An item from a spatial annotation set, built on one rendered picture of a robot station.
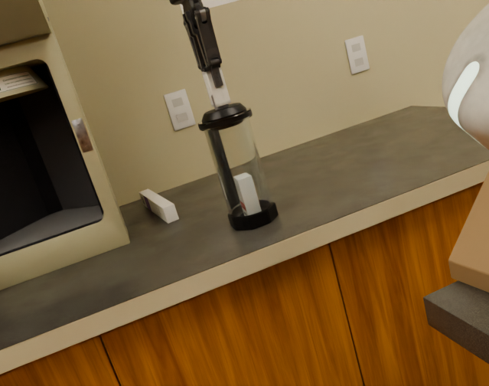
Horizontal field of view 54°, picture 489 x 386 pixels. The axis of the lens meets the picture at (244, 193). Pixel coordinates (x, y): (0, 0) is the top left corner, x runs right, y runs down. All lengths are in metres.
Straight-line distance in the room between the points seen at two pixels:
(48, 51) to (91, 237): 0.40
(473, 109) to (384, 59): 1.41
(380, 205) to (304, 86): 0.78
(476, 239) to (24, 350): 0.69
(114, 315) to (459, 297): 0.53
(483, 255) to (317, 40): 1.17
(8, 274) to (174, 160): 0.63
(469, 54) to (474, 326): 0.29
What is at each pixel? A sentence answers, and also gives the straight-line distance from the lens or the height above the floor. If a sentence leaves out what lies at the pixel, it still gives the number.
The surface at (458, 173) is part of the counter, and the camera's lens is 1.03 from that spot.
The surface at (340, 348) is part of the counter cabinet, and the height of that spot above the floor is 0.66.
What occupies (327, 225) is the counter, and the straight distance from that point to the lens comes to 0.90.
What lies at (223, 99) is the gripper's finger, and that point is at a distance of 0.93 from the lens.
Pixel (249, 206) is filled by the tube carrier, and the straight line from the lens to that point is 0.94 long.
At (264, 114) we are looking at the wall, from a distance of 1.59.
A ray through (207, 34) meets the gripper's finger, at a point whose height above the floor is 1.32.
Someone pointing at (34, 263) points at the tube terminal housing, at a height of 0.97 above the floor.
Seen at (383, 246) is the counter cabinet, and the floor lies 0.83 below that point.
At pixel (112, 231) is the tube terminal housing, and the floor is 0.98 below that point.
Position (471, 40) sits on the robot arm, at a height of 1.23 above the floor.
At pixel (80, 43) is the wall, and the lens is 1.51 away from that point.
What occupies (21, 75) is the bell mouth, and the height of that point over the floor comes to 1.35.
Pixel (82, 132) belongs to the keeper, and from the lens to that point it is 1.08.
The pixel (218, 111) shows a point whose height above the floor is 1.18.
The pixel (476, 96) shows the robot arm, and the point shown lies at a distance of 0.38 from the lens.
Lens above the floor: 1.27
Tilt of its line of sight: 16 degrees down
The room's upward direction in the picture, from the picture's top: 16 degrees counter-clockwise
